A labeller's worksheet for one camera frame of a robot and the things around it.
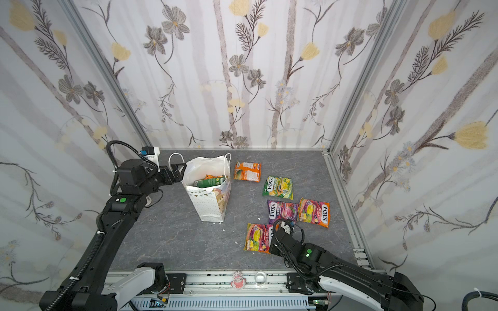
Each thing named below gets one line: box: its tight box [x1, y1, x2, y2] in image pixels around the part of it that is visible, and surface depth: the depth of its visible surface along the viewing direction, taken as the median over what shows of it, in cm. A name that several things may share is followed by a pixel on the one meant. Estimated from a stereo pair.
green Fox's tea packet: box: [193, 177, 226, 188], surface depth 89 cm
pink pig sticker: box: [230, 270, 248, 289], surface depth 74 cm
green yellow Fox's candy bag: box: [262, 175, 294, 201], surface depth 102 cm
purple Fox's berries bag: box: [267, 199, 299, 225], surface depth 93 cm
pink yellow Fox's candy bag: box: [243, 222, 275, 254], surface depth 85 cm
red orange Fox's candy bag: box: [296, 197, 332, 229], surface depth 92 cm
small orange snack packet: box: [233, 161, 262, 183], surface depth 110 cm
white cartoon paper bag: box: [168, 152, 232, 223], surface depth 84 cm
